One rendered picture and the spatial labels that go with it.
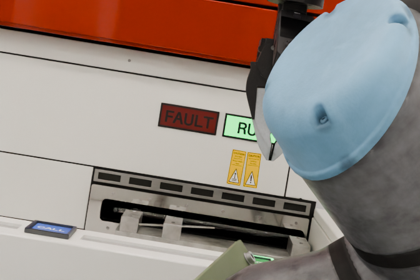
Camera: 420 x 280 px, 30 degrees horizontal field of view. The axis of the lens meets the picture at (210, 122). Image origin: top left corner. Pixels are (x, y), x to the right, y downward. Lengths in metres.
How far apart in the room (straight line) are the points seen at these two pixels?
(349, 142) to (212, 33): 1.06
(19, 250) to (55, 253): 0.04
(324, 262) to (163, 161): 1.01
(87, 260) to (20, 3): 0.72
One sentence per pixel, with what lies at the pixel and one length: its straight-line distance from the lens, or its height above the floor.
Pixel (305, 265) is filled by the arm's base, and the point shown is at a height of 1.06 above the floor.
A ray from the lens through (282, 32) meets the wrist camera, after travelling 0.94.
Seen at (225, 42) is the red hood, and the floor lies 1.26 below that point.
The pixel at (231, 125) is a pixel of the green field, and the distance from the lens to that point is 1.56.
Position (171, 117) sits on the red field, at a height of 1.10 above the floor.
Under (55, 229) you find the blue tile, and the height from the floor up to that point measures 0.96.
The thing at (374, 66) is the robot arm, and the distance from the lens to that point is 0.47.
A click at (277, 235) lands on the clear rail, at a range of 1.60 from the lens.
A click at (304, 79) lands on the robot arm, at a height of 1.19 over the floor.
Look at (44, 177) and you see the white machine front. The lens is 1.61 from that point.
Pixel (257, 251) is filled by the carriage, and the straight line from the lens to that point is 1.49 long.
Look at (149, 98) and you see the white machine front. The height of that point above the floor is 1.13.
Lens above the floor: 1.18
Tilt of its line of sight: 3 degrees down
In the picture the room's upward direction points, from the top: 9 degrees clockwise
